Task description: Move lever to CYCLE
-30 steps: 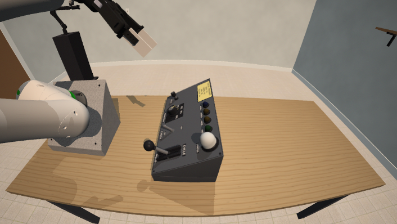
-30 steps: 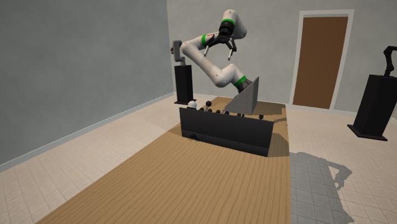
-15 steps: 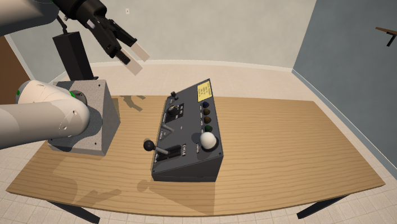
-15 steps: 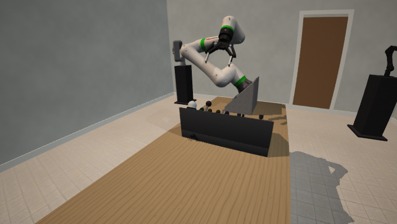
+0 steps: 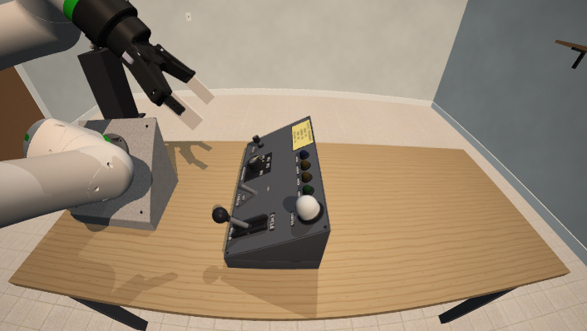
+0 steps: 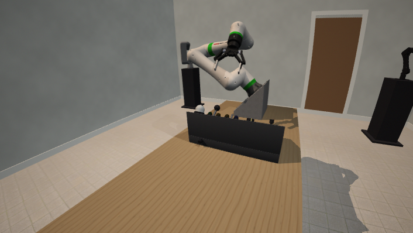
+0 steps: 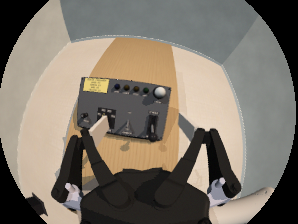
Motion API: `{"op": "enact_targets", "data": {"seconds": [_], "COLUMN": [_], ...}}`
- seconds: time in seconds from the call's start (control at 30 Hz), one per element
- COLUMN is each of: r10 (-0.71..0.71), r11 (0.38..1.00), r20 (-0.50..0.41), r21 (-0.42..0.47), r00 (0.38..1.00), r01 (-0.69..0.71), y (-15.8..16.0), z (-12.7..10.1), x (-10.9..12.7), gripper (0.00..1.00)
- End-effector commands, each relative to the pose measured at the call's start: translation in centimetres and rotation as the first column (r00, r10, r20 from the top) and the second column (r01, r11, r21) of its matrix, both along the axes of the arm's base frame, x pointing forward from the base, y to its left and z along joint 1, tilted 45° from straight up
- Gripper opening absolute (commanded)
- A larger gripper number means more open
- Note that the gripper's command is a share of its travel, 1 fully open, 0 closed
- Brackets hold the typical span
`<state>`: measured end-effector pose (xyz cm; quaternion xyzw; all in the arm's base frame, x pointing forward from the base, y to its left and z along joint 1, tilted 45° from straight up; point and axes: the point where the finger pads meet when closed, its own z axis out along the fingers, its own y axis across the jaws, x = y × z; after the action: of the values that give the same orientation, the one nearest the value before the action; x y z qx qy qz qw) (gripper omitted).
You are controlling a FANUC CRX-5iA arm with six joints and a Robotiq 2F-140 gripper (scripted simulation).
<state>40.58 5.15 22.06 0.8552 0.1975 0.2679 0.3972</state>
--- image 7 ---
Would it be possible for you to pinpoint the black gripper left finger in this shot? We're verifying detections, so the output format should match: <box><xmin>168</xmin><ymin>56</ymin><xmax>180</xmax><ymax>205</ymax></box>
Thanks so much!
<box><xmin>51</xmin><ymin>116</ymin><xmax>131</xmax><ymax>211</ymax></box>

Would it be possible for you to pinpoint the dark grey control console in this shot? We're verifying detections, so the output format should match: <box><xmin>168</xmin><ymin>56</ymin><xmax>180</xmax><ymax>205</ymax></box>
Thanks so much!
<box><xmin>77</xmin><ymin>77</ymin><xmax>171</xmax><ymax>142</ymax></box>

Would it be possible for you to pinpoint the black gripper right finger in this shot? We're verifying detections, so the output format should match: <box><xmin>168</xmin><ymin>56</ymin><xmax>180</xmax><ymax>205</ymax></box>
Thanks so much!
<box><xmin>154</xmin><ymin>112</ymin><xmax>242</xmax><ymax>208</ymax></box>

